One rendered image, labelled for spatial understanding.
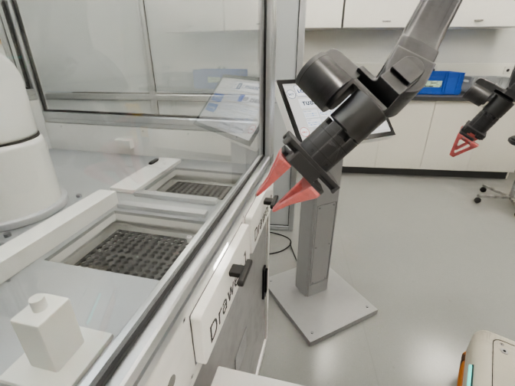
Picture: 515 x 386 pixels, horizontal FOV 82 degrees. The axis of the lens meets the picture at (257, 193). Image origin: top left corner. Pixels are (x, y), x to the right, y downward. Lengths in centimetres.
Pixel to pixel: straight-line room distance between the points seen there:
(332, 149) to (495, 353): 125
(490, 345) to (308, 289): 81
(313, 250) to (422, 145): 245
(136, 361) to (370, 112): 40
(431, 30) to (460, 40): 395
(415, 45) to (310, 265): 133
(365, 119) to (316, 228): 118
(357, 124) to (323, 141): 5
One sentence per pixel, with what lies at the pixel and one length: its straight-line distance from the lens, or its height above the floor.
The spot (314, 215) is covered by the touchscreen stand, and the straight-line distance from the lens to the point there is 151.
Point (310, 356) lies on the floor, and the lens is 162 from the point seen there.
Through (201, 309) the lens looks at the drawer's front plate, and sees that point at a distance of 51.
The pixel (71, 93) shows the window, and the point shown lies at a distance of 28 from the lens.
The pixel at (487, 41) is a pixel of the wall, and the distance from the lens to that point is 462.
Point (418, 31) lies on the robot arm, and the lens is 53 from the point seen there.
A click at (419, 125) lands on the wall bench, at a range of 372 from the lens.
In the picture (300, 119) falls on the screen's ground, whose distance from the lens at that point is 123.
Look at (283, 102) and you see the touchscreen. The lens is 124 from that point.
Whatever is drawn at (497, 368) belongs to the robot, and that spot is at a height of 28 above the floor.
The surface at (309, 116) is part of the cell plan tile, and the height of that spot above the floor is 106.
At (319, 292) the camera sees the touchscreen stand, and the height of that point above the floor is 4.
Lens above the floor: 129
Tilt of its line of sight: 25 degrees down
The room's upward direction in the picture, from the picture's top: straight up
